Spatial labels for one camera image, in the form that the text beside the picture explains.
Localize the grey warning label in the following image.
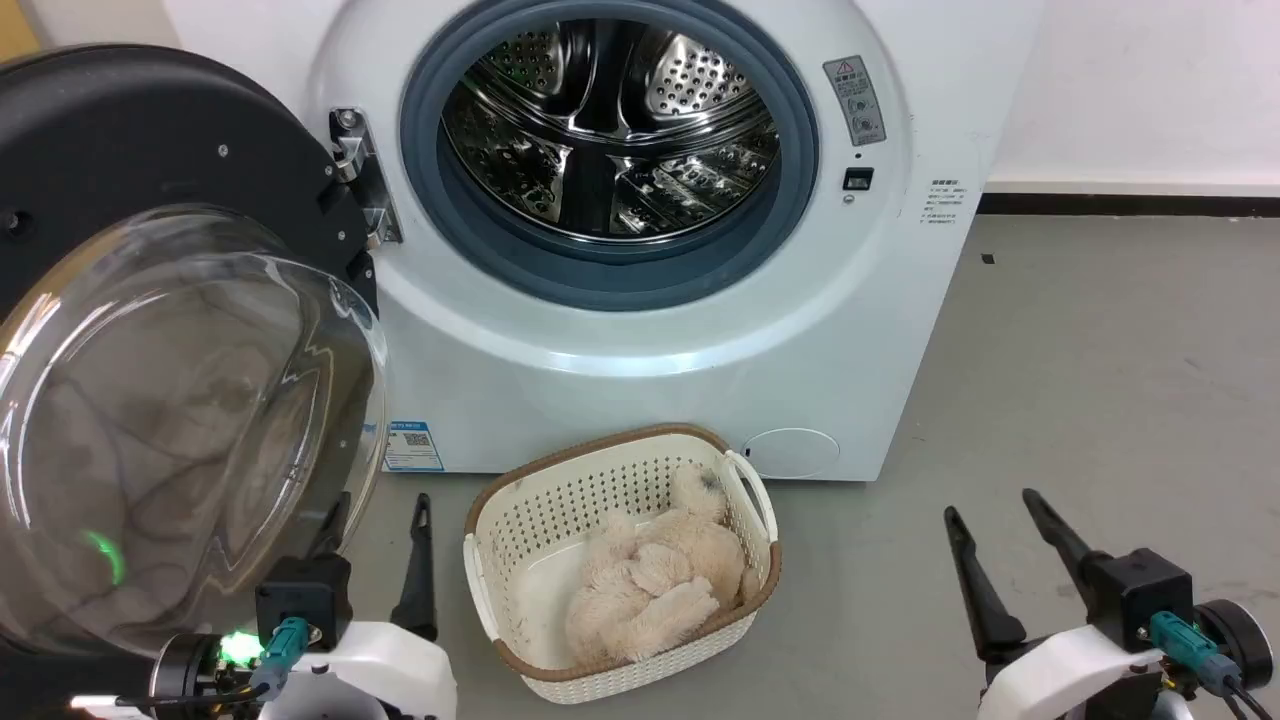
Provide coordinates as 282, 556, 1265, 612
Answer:
823, 55, 888, 148

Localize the black baseboard strip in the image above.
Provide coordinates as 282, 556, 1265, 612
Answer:
978, 192, 1280, 218

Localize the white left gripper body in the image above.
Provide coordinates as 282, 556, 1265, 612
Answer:
255, 620, 459, 720

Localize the white front-load washing machine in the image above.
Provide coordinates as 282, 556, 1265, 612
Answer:
160, 0, 1046, 483

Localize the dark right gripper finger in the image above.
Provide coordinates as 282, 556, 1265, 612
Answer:
1022, 488, 1101, 601
945, 507, 1028, 661

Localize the round white filter cover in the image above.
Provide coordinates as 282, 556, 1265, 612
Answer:
742, 428, 841, 480

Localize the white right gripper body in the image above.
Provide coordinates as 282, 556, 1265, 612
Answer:
978, 626, 1167, 720

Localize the blue energy label sticker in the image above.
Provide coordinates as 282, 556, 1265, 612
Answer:
383, 421, 445, 473

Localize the black door with glass bowl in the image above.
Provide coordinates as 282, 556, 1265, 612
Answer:
0, 45, 391, 681

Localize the stainless steel perforated drum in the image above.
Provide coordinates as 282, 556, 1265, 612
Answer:
440, 18, 783, 243

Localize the beige plush toy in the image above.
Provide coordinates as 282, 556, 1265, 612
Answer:
565, 462, 761, 666

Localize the metal door hinge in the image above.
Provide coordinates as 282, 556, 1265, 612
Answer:
328, 108, 404, 249

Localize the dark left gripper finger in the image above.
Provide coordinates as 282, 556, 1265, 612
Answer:
391, 493, 439, 642
312, 492, 351, 559

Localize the cream perforated laundry basket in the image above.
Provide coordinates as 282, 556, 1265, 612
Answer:
463, 423, 783, 705

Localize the teal plug right gripper cable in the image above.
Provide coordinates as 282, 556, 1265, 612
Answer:
1150, 612, 1280, 720

